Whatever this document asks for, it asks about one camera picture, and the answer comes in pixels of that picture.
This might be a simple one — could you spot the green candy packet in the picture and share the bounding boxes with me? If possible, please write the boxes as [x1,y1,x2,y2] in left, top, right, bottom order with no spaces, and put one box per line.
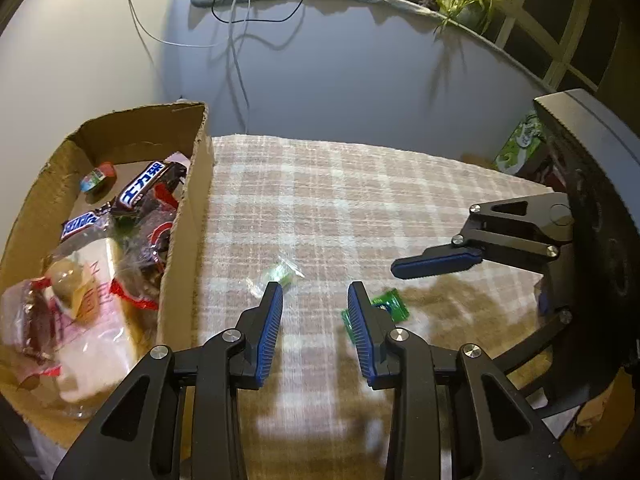
[341,288,410,338]

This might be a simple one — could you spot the clear packet dark dates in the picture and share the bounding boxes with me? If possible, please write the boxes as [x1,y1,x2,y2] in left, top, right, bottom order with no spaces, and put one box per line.
[1,276,60,385]

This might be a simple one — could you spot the small clear green candy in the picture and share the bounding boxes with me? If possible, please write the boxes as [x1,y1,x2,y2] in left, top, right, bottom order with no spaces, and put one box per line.
[246,255,305,299]

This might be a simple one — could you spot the red-edged clear date packet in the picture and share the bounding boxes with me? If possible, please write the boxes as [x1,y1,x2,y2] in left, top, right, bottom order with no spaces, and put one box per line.
[110,205,177,311]

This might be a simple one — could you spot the green tissue box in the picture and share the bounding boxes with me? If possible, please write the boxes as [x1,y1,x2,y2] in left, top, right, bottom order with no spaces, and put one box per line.
[494,110,544,176]

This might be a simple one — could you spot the large clear bread packet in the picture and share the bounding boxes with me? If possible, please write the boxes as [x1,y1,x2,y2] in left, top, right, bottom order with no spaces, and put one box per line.
[44,219,158,418]

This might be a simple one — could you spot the wrapped braised egg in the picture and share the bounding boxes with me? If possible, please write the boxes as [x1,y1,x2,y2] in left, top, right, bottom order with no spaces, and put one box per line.
[46,258,84,310]

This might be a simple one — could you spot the plaid pink table cloth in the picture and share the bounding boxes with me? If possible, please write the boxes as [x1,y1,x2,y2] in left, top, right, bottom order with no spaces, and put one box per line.
[192,134,544,479]

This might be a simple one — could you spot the Snickers bar English label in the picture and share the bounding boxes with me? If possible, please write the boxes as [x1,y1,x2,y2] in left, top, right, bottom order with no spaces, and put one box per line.
[60,209,114,242]

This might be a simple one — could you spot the Snickers bar Chinese label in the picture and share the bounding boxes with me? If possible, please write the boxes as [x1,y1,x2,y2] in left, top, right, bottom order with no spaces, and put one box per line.
[111,160,186,212]

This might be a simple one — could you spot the small round jelly cup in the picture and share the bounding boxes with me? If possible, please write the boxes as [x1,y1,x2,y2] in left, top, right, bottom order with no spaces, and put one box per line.
[80,162,117,194]

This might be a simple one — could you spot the brown cardboard box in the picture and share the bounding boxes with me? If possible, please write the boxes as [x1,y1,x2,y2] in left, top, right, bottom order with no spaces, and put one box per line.
[0,102,217,451]

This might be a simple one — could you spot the white cable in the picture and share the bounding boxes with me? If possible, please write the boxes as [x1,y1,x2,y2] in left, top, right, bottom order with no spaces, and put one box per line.
[120,0,222,50]

